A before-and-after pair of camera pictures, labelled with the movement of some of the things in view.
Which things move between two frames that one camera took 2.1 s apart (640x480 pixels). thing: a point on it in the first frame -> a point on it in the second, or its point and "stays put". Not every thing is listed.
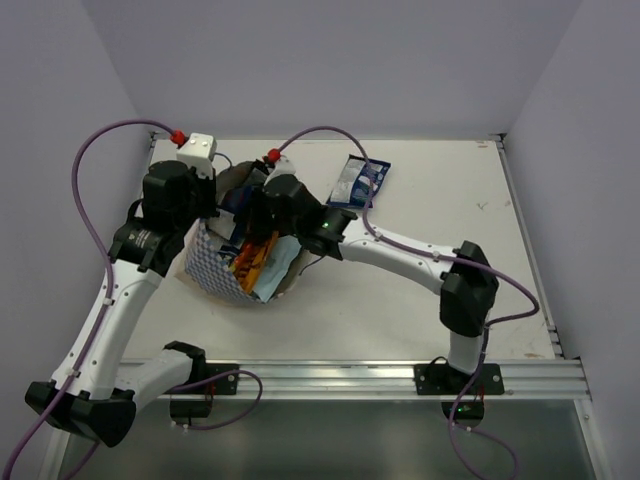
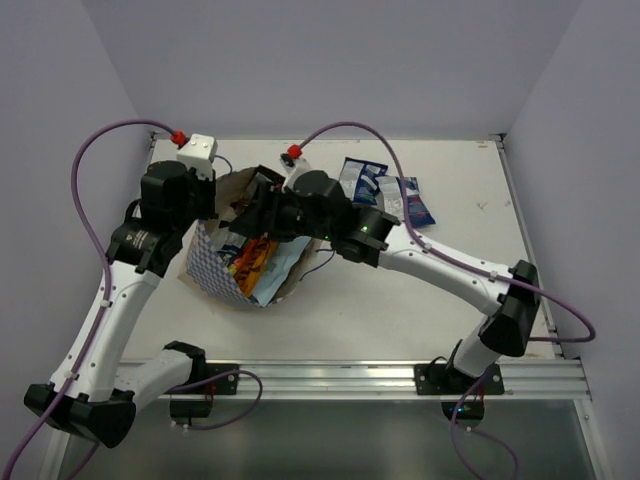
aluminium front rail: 388,380 stays put
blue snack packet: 237,200 -> 417,212
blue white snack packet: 352,188 stays put
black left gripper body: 208,195 stays put
